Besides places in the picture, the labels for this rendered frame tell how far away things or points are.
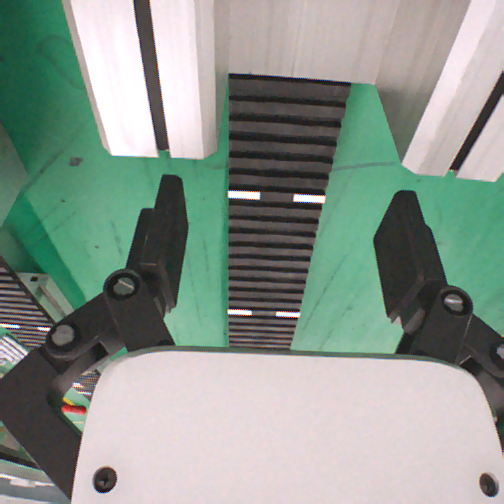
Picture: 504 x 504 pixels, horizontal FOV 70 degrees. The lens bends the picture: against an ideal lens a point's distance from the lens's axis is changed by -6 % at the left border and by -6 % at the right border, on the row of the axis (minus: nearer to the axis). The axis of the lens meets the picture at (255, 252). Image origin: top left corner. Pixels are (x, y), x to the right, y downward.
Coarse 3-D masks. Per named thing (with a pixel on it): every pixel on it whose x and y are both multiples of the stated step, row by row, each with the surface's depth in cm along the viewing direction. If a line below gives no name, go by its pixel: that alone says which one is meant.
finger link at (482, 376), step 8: (472, 360) 11; (472, 368) 11; (480, 368) 11; (480, 376) 11; (488, 376) 11; (496, 376) 11; (480, 384) 11; (488, 384) 11; (496, 384) 11; (488, 392) 11; (496, 392) 11; (488, 400) 11; (496, 400) 11; (496, 408) 11; (496, 416) 11; (496, 424) 11
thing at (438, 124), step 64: (64, 0) 6; (128, 0) 6; (192, 0) 6; (256, 0) 9; (320, 0) 9; (384, 0) 9; (448, 0) 7; (128, 64) 7; (192, 64) 7; (256, 64) 11; (320, 64) 11; (384, 64) 10; (448, 64) 7; (128, 128) 8; (192, 128) 8; (448, 128) 8
